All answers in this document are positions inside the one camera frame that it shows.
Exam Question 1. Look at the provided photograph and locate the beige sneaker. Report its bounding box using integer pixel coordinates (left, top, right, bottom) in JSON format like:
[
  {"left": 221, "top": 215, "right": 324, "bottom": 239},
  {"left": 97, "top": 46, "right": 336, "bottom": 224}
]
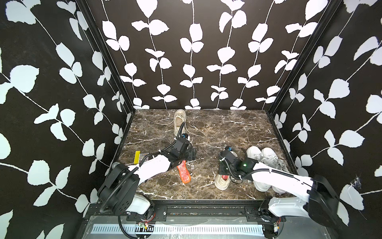
[
  {"left": 215, "top": 149, "right": 238, "bottom": 190},
  {"left": 173, "top": 109, "right": 187, "bottom": 136}
]

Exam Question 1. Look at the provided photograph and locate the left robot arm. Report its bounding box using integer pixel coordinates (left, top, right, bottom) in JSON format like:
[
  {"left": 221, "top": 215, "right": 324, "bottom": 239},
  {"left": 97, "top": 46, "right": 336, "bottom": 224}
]
[{"left": 97, "top": 133, "right": 196, "bottom": 219}]

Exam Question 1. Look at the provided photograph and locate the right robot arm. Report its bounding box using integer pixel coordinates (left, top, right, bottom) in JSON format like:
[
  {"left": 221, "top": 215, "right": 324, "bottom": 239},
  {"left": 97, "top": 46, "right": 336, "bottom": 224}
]
[{"left": 215, "top": 146, "right": 342, "bottom": 229}]

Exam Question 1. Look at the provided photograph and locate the white sneaker inner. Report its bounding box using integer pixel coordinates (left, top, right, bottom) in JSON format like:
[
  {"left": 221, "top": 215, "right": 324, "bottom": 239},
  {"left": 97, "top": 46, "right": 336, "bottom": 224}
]
[{"left": 246, "top": 145, "right": 272, "bottom": 192}]

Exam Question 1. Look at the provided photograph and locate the white sneaker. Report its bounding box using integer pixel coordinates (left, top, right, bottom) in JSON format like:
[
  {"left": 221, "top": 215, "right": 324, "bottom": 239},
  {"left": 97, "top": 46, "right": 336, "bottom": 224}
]
[
  {"left": 257, "top": 147, "right": 289, "bottom": 194},
  {"left": 246, "top": 145, "right": 272, "bottom": 192}
]

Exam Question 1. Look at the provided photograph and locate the white sneaker outer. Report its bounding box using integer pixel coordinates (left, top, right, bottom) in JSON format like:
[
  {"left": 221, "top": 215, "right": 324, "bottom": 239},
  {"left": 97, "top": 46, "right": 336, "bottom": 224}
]
[{"left": 257, "top": 147, "right": 289, "bottom": 194}]

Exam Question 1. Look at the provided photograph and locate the yellow card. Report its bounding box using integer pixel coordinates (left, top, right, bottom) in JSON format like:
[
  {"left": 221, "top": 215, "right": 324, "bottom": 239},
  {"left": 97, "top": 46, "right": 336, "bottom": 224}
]
[{"left": 133, "top": 150, "right": 140, "bottom": 165}]

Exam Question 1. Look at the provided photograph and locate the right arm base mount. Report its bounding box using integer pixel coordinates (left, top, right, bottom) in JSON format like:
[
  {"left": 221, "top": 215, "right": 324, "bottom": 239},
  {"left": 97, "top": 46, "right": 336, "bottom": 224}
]
[{"left": 244, "top": 206, "right": 285, "bottom": 224}]

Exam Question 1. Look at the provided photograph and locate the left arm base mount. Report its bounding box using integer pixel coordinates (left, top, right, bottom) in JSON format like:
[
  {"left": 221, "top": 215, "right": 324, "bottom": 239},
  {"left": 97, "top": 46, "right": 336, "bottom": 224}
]
[{"left": 126, "top": 204, "right": 168, "bottom": 224}]

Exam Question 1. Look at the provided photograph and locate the white vented rail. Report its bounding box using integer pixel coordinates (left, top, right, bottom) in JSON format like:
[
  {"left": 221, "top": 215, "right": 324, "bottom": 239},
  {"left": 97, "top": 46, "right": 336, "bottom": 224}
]
[{"left": 90, "top": 223, "right": 265, "bottom": 237}]

